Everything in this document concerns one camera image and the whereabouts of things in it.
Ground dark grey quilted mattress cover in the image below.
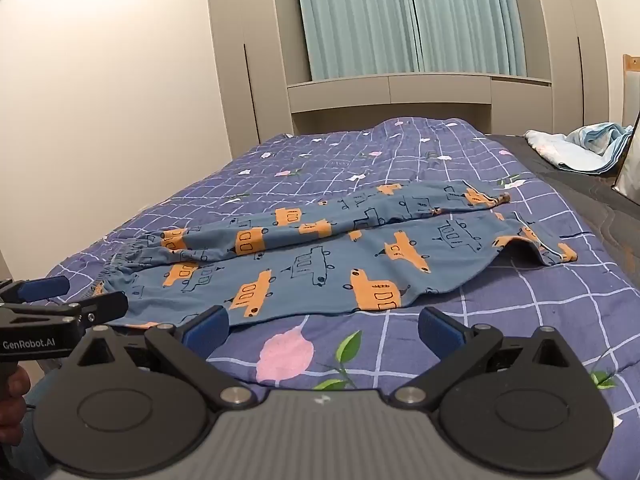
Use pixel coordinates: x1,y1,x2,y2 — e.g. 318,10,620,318
487,132,640,263

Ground blue pants with orange cars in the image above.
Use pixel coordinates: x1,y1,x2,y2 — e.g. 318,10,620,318
90,180,578,333

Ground light blue crumpled cloth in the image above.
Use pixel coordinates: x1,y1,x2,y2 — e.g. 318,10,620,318
524,122,635,176

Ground teal curtain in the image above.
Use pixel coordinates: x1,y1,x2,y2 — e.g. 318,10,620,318
402,0,528,77
292,0,421,82

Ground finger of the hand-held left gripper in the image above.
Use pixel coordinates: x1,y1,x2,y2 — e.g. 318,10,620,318
0,275,71,307
74,291,130,332

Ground beige built-in cabinet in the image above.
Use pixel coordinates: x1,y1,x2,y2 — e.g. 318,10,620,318
205,0,611,161

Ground white flat object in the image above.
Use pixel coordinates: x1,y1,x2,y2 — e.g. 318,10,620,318
612,109,640,197

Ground purple checked blanket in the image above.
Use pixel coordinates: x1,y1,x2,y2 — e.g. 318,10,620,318
47,117,640,428

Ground wooden chair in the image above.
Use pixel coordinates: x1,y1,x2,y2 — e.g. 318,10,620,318
621,54,640,126

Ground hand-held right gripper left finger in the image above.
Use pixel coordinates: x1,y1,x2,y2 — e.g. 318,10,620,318
65,305,258,411

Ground person's left hand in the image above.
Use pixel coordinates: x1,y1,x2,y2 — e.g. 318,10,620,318
0,365,28,443

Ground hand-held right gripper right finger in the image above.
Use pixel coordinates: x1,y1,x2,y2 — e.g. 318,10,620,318
392,306,583,411

